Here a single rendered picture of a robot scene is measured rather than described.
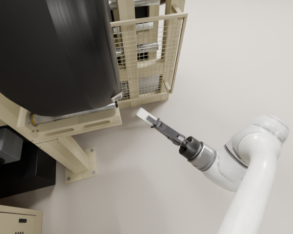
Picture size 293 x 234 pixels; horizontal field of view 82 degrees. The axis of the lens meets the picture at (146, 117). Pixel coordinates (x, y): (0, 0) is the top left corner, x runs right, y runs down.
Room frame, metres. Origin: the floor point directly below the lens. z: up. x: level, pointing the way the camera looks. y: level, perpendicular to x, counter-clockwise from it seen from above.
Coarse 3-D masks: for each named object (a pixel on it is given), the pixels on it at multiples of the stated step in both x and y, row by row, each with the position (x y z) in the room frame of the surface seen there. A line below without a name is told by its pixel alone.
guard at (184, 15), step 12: (120, 24) 0.92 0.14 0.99; (180, 24) 1.03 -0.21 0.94; (132, 36) 0.95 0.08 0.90; (180, 36) 1.03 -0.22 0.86; (180, 48) 1.02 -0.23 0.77; (156, 60) 0.99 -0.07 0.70; (132, 72) 0.94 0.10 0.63; (144, 72) 0.97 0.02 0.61; (144, 84) 0.96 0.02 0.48; (132, 96) 0.94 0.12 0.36; (144, 96) 0.96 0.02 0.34; (156, 96) 0.99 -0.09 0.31
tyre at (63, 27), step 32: (0, 0) 0.32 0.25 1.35; (32, 0) 0.33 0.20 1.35; (64, 0) 0.34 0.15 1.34; (96, 0) 0.38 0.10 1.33; (0, 32) 0.29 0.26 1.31; (32, 32) 0.30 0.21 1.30; (64, 32) 0.31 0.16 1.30; (96, 32) 0.34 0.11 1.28; (0, 64) 0.27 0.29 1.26; (32, 64) 0.28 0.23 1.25; (64, 64) 0.29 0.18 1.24; (96, 64) 0.31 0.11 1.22; (32, 96) 0.26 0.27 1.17; (64, 96) 0.28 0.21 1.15; (96, 96) 0.30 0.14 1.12
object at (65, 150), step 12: (0, 96) 0.40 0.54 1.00; (0, 108) 0.39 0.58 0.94; (12, 108) 0.40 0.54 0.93; (12, 120) 0.39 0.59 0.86; (36, 144) 0.38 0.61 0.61; (48, 144) 0.39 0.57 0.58; (60, 144) 0.41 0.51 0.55; (72, 144) 0.47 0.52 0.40; (60, 156) 0.39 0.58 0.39; (72, 156) 0.41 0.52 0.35; (84, 156) 0.49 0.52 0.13; (72, 168) 0.39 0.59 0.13; (84, 168) 0.41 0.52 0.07
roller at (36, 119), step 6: (114, 102) 0.44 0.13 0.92; (102, 108) 0.42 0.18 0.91; (108, 108) 0.42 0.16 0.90; (114, 108) 0.43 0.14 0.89; (72, 114) 0.38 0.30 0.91; (78, 114) 0.39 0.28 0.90; (84, 114) 0.39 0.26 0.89; (36, 120) 0.35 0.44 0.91; (42, 120) 0.36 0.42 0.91; (48, 120) 0.36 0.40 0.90; (54, 120) 0.36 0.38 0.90
